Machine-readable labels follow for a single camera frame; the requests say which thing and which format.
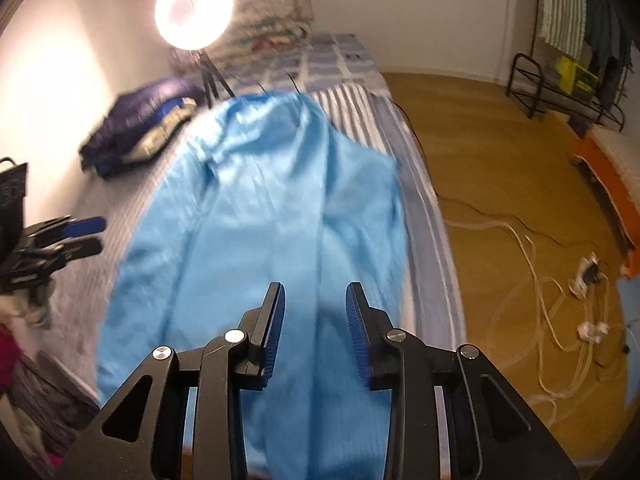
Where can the yellow box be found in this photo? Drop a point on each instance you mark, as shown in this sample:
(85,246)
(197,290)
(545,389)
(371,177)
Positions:
(575,75)

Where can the person's pink clothing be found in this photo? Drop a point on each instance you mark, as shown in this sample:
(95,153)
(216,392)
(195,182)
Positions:
(7,360)

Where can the dark hanging clothes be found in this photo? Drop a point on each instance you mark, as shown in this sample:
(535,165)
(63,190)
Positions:
(605,35)

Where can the light blue jacket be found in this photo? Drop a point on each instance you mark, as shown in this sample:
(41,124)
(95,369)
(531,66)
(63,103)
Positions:
(250,210)

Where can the patterned pillows pile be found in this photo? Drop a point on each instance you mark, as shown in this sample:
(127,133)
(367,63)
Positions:
(270,30)

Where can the black metal coat rack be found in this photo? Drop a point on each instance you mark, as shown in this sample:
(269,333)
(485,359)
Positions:
(540,10)

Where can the black tripod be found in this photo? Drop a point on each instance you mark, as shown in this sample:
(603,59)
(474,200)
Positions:
(207,80)

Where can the navy down jacket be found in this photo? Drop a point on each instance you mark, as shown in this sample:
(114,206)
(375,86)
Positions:
(130,110)

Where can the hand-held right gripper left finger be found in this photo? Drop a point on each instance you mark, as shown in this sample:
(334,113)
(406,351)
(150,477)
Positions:
(274,330)

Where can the folded blue garment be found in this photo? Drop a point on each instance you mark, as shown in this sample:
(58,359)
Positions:
(107,162)

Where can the white stool cushion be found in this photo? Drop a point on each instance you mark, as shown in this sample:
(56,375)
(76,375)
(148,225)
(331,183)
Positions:
(620,160)

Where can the folded cream garment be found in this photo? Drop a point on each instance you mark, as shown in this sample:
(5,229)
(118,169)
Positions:
(150,140)

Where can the striped hanging towel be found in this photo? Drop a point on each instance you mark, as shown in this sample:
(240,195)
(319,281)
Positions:
(562,10)

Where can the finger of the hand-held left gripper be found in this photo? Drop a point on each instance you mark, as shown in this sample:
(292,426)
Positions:
(80,251)
(85,226)

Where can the person's fur-trimmed coat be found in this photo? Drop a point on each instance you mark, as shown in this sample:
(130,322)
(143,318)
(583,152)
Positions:
(50,410)

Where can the blue floor mat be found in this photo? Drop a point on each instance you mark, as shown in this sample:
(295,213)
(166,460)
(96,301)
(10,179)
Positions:
(632,340)

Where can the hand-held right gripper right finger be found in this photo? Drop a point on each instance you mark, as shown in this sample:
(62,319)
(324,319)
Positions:
(357,332)

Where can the blue patchwork bed sheet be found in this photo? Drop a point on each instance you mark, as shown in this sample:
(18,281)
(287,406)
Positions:
(340,60)

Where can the orange stool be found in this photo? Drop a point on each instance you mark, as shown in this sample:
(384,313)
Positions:
(587,152)

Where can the person's left forearm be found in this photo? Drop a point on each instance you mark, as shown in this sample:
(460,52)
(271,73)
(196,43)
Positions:
(25,307)

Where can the white power strip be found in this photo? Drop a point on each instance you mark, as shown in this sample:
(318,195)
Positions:
(592,332)
(585,272)

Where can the bed with striped sheet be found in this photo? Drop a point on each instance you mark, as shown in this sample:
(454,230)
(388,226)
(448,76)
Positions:
(425,235)

